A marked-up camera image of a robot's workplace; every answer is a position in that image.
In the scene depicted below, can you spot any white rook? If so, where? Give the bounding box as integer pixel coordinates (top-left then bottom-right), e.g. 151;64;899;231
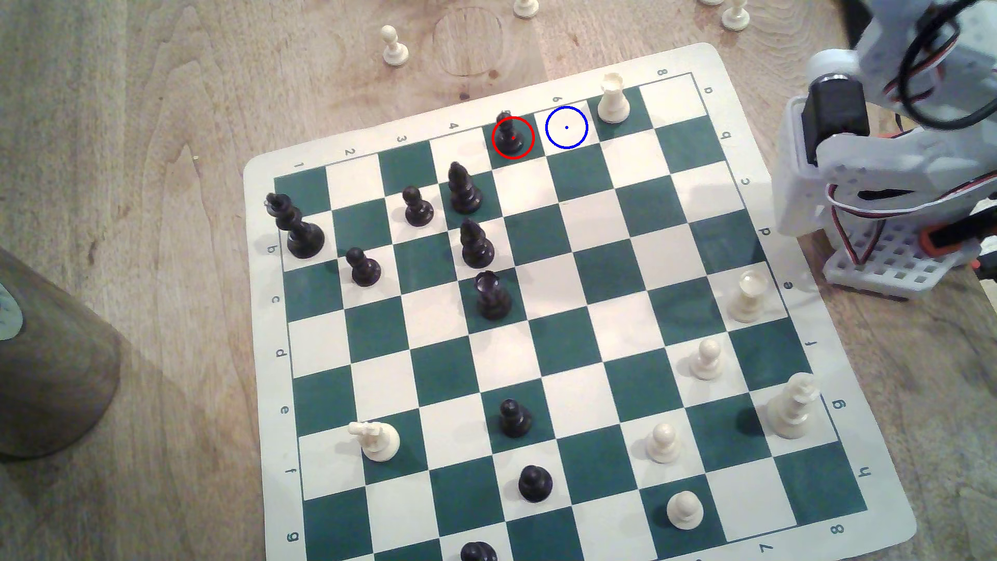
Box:
727;270;770;324
597;72;631;124

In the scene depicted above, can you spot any black rook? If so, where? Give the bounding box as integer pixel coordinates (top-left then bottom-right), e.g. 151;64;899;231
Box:
474;270;513;320

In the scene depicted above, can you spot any white king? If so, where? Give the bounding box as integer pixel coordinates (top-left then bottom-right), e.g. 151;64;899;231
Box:
766;372;821;439

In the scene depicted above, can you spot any green and white chessboard mat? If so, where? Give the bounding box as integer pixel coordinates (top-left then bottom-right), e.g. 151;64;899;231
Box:
243;43;918;561

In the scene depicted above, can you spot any white knight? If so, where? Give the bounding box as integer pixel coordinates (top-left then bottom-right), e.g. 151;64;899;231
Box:
348;421;401;463

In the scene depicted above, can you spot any white grid robot base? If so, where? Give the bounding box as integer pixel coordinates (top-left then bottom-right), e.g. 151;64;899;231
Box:
823;210;997;301

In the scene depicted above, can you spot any brown round object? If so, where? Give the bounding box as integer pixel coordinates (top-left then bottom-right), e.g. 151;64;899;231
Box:
0;248;123;459

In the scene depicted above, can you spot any black bishop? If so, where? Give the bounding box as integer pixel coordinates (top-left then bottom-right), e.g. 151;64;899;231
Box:
460;219;495;269
448;161;483;215

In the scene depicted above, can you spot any orange clamp piece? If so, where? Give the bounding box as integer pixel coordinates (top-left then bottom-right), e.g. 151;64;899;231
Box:
919;218;984;255

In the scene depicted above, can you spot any red white servo wire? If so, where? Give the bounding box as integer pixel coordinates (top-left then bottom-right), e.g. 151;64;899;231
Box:
826;175;997;268

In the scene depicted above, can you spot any black cable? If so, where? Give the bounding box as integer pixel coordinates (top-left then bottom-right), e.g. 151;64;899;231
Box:
897;0;997;129

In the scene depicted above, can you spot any black queen piece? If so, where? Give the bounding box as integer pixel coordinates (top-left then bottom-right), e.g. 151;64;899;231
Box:
265;192;326;260

